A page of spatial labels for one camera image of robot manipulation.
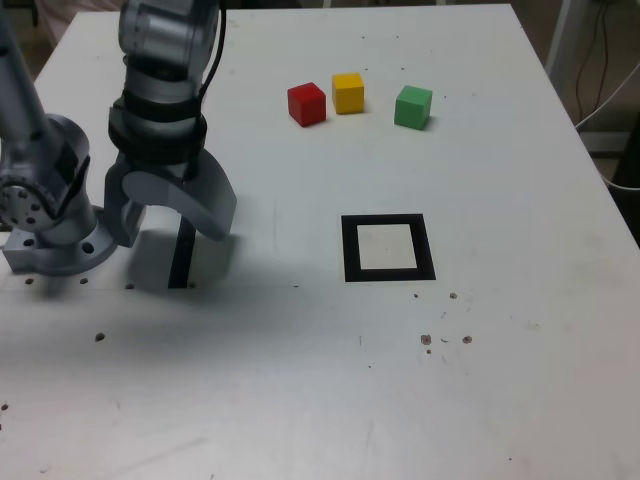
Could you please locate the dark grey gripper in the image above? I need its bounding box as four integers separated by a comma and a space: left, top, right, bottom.
103, 149, 239, 248

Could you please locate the red cube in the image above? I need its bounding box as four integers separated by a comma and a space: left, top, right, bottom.
287, 82, 328, 128

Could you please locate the yellow cube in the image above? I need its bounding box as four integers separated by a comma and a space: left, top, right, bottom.
331, 72, 365, 116

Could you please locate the green cube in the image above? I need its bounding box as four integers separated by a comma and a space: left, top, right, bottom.
393, 84, 434, 132

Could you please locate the black tape square outline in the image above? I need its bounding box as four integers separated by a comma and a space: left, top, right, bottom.
340, 213, 437, 284

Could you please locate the black tape strip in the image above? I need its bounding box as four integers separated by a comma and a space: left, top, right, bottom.
167, 214, 197, 290

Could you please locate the pale pink cloth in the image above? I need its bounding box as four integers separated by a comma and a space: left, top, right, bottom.
37, 0, 81, 49

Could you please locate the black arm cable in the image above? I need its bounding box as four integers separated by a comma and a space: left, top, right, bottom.
197, 0, 229, 101

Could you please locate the white frame post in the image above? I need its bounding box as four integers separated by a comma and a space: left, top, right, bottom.
544, 0, 589, 94

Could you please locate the thin black hanging cable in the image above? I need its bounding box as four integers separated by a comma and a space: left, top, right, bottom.
574, 0, 609, 124

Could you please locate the white cable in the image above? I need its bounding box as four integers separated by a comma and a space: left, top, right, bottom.
573, 62, 640, 131

